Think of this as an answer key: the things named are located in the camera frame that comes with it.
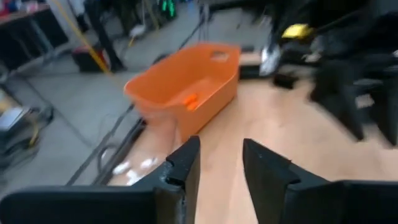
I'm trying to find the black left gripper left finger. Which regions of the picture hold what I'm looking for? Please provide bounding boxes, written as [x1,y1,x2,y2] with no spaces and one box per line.
[0,136,201,224]

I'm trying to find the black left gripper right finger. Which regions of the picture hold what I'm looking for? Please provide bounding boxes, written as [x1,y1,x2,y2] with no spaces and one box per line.
[243,138,398,224]

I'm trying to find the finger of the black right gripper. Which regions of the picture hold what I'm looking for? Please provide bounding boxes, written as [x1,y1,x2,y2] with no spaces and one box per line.
[310,60,365,141]
[373,77,398,147]

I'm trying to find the orange skeleton toy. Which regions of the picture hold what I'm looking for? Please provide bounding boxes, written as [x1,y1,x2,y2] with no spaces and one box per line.
[183,93,198,105]

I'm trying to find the clear plastic bin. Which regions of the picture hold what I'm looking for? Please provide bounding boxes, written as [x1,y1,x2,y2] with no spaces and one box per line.
[107,113,185,187]

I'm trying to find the black red power box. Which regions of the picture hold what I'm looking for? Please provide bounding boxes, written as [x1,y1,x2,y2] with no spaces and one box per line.
[72,45,110,73]

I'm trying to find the orange plastic bin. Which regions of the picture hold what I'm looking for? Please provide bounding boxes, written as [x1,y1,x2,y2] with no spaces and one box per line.
[123,42,242,142]

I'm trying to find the black background desk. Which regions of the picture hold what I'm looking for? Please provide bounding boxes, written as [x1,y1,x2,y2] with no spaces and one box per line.
[0,4,70,74]

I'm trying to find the black computer green lights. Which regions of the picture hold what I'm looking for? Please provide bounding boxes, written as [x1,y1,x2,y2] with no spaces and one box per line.
[159,0,177,18]

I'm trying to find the yellow cable tag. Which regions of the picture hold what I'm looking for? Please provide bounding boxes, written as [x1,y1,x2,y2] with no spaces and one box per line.
[281,24,313,40]

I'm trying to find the thick yellow hanging cable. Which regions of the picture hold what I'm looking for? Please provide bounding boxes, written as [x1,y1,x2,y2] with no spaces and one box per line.
[51,0,113,76]

